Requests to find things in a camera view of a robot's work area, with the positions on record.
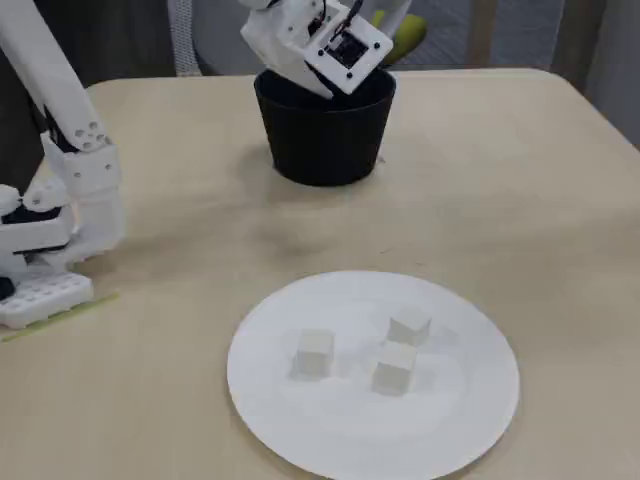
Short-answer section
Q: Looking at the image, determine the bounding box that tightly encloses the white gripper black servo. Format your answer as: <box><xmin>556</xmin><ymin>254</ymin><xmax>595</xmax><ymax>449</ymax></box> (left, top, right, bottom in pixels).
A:
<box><xmin>238</xmin><ymin>0</ymin><xmax>342</xmax><ymax>102</ymax></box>

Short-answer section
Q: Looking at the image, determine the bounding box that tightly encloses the white cube block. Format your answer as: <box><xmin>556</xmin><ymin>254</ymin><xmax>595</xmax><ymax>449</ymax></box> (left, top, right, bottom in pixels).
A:
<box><xmin>370</xmin><ymin>342</ymin><xmax>419</xmax><ymax>399</ymax></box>
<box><xmin>387</xmin><ymin>308</ymin><xmax>432</xmax><ymax>349</ymax></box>
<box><xmin>287</xmin><ymin>328</ymin><xmax>335</xmax><ymax>384</ymax></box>

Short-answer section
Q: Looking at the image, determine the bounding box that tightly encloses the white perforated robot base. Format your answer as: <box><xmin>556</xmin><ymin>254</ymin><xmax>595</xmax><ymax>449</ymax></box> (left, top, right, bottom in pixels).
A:
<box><xmin>0</xmin><ymin>272</ymin><xmax>94</xmax><ymax>329</ymax></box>

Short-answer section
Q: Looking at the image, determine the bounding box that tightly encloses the black pot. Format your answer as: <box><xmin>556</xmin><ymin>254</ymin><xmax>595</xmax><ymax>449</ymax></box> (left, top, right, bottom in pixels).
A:
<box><xmin>253</xmin><ymin>67</ymin><xmax>398</xmax><ymax>187</ymax></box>

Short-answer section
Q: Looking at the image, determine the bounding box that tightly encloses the white round plate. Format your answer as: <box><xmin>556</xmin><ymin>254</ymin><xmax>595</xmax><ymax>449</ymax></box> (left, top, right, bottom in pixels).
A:
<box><xmin>226</xmin><ymin>270</ymin><xmax>521</xmax><ymax>480</ymax></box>

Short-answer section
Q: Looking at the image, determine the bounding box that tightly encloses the grey mesh chair back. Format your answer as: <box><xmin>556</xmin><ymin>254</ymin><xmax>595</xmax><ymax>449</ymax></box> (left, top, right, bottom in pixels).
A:
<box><xmin>167</xmin><ymin>0</ymin><xmax>256</xmax><ymax>77</ymax></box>

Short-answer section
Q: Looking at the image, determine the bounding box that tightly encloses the white curved chair tube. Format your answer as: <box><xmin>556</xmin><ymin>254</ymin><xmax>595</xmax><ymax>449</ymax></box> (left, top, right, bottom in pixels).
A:
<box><xmin>383</xmin><ymin>0</ymin><xmax>415</xmax><ymax>37</ymax></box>

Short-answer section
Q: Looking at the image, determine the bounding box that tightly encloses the lime green chair part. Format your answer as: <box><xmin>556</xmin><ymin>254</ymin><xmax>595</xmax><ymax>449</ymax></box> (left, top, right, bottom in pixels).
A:
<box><xmin>372</xmin><ymin>9</ymin><xmax>430</xmax><ymax>66</ymax></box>

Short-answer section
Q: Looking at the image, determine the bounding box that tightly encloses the white gripper camera module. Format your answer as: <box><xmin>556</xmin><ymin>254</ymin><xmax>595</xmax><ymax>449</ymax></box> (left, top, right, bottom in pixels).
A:
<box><xmin>302</xmin><ymin>18</ymin><xmax>395</xmax><ymax>96</ymax></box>

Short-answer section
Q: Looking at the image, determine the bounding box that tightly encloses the brown wooden post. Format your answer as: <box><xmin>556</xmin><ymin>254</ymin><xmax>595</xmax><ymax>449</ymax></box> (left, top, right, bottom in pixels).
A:
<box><xmin>548</xmin><ymin>0</ymin><xmax>589</xmax><ymax>94</ymax></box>
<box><xmin>468</xmin><ymin>0</ymin><xmax>496</xmax><ymax>67</ymax></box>

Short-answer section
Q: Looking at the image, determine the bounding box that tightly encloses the green base plate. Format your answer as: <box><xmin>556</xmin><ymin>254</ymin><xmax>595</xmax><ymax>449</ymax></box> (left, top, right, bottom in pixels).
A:
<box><xmin>0</xmin><ymin>292</ymin><xmax>120</xmax><ymax>344</ymax></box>

